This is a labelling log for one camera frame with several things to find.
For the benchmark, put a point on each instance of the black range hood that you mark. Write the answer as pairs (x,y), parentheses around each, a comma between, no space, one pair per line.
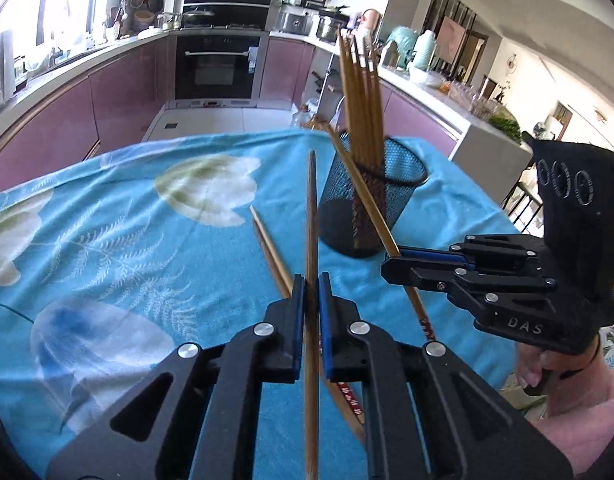
(227,0)

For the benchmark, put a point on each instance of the glass jug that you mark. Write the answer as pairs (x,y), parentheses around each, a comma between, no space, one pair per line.
(302,117)

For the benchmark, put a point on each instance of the blue floral tablecloth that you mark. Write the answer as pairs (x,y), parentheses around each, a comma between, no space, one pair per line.
(137,260)

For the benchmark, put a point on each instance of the clear plastic container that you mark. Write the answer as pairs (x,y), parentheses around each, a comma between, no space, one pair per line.
(469,97)

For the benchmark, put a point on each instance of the red-ended wooden chopstick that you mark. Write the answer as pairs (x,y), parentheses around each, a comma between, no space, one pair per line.
(272,250)
(312,220)
(367,195)

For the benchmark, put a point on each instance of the black built-in oven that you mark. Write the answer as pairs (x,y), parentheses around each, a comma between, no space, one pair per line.
(212,70)

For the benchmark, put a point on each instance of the green leafy vegetables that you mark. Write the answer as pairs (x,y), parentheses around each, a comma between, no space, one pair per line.
(504,127)

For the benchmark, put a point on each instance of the silver rice cooker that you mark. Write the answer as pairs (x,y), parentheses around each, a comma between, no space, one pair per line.
(293,22)

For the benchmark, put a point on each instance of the framed wall painting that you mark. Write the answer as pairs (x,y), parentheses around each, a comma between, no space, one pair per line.
(452,37)

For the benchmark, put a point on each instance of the steel vacuum flask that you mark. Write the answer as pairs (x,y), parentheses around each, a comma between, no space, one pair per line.
(389,55)

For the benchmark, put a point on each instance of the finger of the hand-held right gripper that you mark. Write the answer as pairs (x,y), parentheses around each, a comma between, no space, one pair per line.
(427,254)
(402,272)

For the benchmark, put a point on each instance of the pink kitchen base cabinets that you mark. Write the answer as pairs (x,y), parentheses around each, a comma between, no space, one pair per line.
(287,70)
(87,110)

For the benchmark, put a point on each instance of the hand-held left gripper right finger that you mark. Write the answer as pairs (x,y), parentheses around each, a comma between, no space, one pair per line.
(326,320)

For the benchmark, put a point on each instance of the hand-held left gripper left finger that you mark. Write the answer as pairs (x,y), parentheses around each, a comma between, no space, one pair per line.
(299,320)

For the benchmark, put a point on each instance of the person's right hand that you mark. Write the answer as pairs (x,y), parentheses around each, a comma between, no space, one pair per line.
(532,362)

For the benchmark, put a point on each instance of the stainless steel pot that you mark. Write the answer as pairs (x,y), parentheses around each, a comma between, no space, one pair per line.
(329,27)

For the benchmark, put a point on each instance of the mint green kettle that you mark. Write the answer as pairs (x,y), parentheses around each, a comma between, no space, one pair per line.
(402,42)

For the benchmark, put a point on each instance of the mint green thermos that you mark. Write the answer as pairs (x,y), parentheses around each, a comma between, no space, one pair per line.
(426,50)

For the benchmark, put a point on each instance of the black mesh utensil holder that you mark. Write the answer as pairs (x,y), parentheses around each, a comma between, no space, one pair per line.
(337,220)

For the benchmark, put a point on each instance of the white bowl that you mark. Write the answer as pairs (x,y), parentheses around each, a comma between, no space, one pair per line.
(427,79)

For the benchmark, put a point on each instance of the person's right forearm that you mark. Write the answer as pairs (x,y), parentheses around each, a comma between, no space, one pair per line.
(582,425)

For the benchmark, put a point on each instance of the black wok with lid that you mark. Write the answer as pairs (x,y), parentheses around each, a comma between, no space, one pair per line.
(199,19)

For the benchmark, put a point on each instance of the pink kettle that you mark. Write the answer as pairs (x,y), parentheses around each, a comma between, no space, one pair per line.
(373,19)

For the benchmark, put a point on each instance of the hanging frying pan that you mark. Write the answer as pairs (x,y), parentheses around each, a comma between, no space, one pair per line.
(156,2)

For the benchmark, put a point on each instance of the bundle of wooden chopsticks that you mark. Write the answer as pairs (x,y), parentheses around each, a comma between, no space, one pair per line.
(359,110)

